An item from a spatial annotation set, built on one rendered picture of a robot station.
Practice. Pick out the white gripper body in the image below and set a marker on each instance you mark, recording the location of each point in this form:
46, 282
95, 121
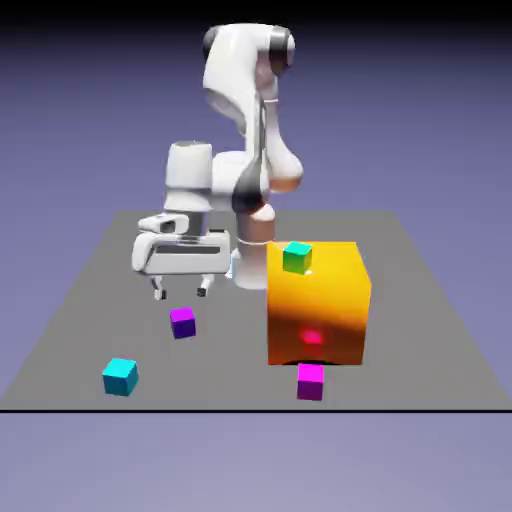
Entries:
184, 256

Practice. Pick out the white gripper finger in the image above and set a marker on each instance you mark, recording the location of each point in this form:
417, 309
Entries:
204, 286
159, 288

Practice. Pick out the small magenta cube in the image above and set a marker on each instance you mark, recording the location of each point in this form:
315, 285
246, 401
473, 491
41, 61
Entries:
310, 382

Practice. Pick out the small purple cube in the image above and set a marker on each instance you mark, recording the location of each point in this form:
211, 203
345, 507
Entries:
182, 322

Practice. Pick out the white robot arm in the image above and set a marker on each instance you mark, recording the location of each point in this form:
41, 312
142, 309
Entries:
240, 100

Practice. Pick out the small cyan cube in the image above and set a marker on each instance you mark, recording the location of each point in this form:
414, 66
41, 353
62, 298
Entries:
120, 376

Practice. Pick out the large orange box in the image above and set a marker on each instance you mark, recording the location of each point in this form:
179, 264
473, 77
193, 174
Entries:
320, 312

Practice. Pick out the small green cube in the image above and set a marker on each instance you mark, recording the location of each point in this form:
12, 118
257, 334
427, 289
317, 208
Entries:
297, 258

